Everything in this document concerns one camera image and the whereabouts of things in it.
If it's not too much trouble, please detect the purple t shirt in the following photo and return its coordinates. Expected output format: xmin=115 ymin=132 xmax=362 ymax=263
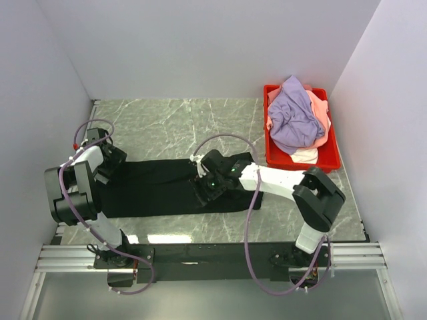
xmin=266 ymin=75 xmax=328 ymax=155

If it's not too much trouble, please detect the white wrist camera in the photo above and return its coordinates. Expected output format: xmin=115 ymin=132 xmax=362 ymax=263
xmin=189 ymin=155 xmax=209 ymax=178
xmin=73 ymin=141 xmax=87 ymax=152

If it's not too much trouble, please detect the red plastic bin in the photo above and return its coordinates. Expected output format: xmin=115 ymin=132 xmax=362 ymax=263
xmin=264 ymin=85 xmax=341 ymax=173

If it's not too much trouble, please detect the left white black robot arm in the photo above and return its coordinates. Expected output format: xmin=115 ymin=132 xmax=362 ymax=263
xmin=44 ymin=128 xmax=133 ymax=268

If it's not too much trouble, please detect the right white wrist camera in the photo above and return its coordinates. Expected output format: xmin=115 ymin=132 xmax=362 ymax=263
xmin=189 ymin=155 xmax=209 ymax=178

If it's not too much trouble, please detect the purple cable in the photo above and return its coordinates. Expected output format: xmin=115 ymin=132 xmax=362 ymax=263
xmin=58 ymin=119 xmax=155 ymax=296
xmin=193 ymin=133 xmax=334 ymax=297

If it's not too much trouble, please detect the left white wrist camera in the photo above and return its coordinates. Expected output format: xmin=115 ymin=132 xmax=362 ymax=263
xmin=73 ymin=141 xmax=87 ymax=152

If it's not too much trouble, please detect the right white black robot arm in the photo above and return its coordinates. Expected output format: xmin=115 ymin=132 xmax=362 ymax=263
xmin=190 ymin=149 xmax=346 ymax=266

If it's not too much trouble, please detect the aluminium frame rail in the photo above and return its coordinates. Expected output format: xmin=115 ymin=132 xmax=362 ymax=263
xmin=35 ymin=243 xmax=386 ymax=273

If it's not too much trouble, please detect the black base beam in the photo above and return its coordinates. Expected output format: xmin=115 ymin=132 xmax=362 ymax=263
xmin=86 ymin=242 xmax=330 ymax=287

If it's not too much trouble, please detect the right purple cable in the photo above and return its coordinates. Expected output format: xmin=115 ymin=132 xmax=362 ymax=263
xmin=193 ymin=133 xmax=334 ymax=297

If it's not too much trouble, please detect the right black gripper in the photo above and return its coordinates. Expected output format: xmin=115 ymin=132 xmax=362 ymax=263
xmin=188 ymin=169 xmax=227 ymax=207

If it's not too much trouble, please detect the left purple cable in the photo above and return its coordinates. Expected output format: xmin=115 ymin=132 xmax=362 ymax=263
xmin=58 ymin=119 xmax=155 ymax=296

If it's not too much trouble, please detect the pink t shirt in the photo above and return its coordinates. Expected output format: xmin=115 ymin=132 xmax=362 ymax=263
xmin=304 ymin=90 xmax=332 ymax=150

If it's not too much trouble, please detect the white t shirt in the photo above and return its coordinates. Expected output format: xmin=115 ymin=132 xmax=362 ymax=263
xmin=290 ymin=148 xmax=318 ymax=164

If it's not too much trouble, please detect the black t shirt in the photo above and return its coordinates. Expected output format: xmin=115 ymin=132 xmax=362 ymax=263
xmin=100 ymin=153 xmax=264 ymax=218

